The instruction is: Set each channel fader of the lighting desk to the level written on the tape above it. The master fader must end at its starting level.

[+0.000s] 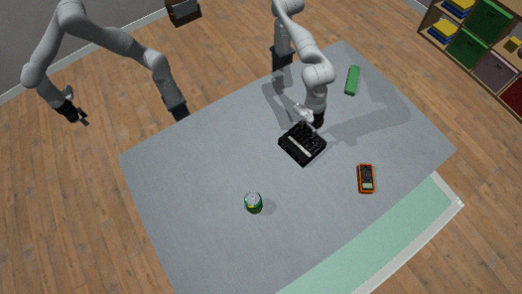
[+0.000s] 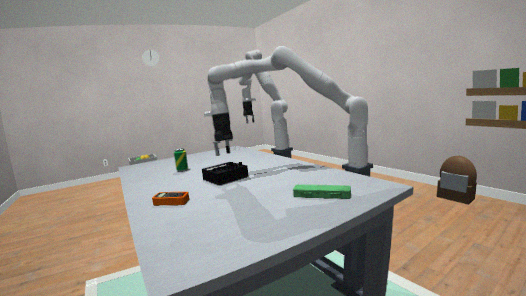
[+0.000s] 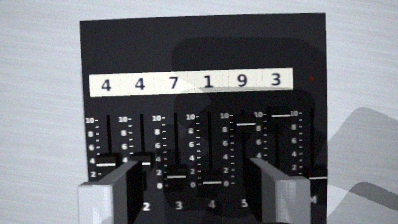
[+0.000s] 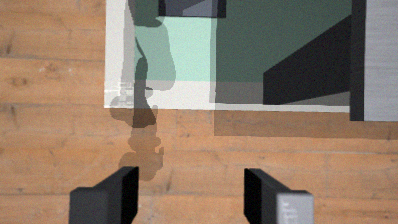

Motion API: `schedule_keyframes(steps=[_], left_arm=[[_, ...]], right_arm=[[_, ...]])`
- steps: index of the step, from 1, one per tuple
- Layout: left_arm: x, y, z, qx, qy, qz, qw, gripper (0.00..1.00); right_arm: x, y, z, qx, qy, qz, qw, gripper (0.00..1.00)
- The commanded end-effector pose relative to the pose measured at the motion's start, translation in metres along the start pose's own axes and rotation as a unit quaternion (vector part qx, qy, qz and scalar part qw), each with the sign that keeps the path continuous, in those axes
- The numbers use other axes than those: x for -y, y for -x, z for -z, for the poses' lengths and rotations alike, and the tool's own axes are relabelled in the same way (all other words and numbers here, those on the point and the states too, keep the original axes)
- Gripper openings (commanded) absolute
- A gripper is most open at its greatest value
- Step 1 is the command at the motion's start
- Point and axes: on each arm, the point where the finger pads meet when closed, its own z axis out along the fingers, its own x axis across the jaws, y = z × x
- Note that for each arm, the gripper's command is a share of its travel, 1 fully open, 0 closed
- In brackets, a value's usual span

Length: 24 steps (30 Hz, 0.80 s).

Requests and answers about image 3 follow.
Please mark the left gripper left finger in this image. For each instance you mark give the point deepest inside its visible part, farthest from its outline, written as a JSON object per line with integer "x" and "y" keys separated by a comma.
{"x": 115, "y": 199}

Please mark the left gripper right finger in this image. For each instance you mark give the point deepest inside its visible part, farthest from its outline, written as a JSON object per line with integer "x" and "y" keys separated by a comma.
{"x": 273, "y": 196}

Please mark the black lighting desk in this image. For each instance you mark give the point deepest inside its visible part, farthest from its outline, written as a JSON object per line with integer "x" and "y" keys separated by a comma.
{"x": 175, "y": 93}

